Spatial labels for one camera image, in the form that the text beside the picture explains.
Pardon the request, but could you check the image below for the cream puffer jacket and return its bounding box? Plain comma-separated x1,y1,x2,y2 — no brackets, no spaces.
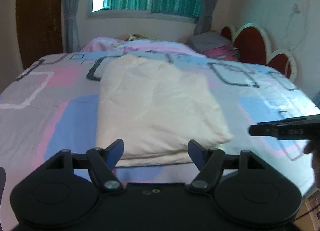
95,55,233,167

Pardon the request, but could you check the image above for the pile of folded clothes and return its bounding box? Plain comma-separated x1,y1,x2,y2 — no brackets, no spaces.
186,31,240,61

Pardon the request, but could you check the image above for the person right hand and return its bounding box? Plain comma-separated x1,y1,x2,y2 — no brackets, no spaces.
304,140,320,188

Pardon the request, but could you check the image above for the patterned bed sheet mattress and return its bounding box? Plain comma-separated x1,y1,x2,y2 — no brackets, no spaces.
1,51,319,230

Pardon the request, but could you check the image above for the red white scalloped headboard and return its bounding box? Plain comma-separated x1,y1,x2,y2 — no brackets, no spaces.
220,23,298,82

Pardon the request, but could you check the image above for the pink blanket pillow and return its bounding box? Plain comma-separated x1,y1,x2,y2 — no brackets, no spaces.
81,37,206,57

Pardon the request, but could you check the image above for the yellow patterned item behind bed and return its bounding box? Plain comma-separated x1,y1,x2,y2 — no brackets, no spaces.
127,33,156,42

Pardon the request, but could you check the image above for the dark wooden door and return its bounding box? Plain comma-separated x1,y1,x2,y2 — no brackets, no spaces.
16,0,63,69

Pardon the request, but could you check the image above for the grey left curtain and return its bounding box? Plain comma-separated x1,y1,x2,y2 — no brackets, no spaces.
62,0,80,52

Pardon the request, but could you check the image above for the white hanging wall cable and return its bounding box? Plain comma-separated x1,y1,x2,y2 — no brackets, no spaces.
281,2,309,52

